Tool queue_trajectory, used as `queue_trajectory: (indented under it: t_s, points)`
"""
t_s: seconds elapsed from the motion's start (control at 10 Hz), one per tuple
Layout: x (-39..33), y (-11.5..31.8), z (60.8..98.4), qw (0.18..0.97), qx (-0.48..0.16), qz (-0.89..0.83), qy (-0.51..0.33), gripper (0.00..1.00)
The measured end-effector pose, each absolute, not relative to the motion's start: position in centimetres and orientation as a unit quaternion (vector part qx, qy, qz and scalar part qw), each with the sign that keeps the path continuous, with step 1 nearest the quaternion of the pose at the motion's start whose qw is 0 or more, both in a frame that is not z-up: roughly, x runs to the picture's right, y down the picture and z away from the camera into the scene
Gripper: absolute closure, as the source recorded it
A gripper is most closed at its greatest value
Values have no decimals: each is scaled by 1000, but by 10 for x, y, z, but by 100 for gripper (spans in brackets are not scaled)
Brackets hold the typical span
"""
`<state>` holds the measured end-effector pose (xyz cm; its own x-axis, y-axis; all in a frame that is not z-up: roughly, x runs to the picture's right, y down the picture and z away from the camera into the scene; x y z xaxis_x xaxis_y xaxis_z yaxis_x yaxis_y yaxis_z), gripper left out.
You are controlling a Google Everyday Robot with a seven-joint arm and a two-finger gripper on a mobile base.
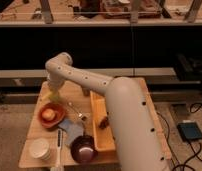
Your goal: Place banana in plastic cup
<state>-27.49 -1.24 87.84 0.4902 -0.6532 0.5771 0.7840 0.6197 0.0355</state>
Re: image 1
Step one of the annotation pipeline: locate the white handled brush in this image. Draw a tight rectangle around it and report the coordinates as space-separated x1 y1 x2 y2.
50 129 64 171

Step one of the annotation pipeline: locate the blue-grey cloth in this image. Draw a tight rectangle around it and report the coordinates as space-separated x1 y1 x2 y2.
59 119 84 146

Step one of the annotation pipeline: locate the brown item in tray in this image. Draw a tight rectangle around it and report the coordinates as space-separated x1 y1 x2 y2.
99 117 109 129

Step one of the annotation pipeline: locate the yellow plastic tray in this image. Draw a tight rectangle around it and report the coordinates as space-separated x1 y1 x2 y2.
90 91 115 152

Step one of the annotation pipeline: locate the black foot pedal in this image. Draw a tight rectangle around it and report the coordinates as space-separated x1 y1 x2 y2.
177 122 202 142

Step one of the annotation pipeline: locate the white plastic cup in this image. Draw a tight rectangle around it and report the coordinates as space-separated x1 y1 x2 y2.
29 138 50 160

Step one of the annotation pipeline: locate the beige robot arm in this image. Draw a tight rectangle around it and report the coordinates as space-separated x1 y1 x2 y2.
45 52 170 171

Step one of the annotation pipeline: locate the metal spoon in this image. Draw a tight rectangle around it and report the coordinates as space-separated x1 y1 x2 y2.
68 102 87 121

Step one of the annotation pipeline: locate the purple pot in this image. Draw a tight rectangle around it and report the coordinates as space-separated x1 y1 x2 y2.
70 125 98 164

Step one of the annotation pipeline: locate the wooden board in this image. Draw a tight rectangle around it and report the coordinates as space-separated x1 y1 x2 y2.
19 78 171 168

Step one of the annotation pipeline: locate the round bread roll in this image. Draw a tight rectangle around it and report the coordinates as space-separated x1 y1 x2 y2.
42 109 56 121

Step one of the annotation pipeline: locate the black cable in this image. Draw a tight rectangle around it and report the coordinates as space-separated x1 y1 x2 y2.
156 102 202 171

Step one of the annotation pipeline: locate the orange bowl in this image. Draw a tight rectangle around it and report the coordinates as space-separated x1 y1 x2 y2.
38 103 67 129

